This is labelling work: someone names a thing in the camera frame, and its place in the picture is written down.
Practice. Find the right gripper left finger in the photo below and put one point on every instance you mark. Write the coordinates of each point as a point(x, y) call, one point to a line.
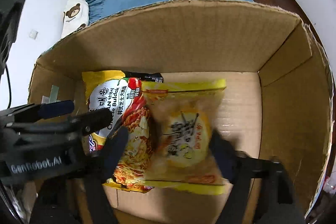
point(106, 162)

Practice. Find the brown cardboard box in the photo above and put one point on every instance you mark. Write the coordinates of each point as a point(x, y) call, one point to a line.
point(277, 104)

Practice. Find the bear print pillow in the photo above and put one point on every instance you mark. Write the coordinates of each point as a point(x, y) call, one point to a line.
point(76, 16)

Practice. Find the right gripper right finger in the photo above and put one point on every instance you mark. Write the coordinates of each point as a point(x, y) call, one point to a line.
point(276, 202)

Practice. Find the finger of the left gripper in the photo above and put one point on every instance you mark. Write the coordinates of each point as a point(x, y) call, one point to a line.
point(85, 124)
point(34, 112)

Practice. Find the cheese buldak noodle packet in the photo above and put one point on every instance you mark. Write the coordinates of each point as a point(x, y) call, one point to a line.
point(121, 93)

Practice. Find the yellow biscuit snack bag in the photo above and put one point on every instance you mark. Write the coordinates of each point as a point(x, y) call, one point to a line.
point(185, 115)

